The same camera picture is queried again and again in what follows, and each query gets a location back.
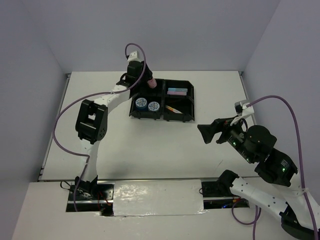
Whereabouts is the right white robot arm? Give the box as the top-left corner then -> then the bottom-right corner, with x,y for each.
197,118 -> 320,240

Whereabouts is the black four-compartment organizer tray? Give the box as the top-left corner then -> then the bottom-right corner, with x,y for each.
129,79 -> 195,123

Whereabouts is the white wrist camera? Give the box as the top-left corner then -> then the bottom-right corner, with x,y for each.
127,50 -> 140,62
230,100 -> 255,126

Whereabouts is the silver tape sheet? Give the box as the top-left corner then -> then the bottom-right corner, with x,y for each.
113,179 -> 206,217

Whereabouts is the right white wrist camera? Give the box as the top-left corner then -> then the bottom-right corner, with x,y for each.
230,100 -> 255,126

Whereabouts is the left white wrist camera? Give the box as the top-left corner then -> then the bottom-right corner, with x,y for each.
127,50 -> 140,62

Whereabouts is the purple glue stick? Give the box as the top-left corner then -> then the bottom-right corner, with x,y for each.
167,91 -> 188,96

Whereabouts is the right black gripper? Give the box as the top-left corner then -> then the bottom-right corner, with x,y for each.
195,112 -> 254,162

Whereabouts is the orange highlighter pen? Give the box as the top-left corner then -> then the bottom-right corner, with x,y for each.
164,105 -> 183,114

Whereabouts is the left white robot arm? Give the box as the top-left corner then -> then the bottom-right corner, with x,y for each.
74,60 -> 157,200

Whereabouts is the blue glue stick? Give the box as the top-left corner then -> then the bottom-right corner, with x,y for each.
167,87 -> 188,93

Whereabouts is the pink glue bottle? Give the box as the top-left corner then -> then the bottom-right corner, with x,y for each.
147,78 -> 157,89

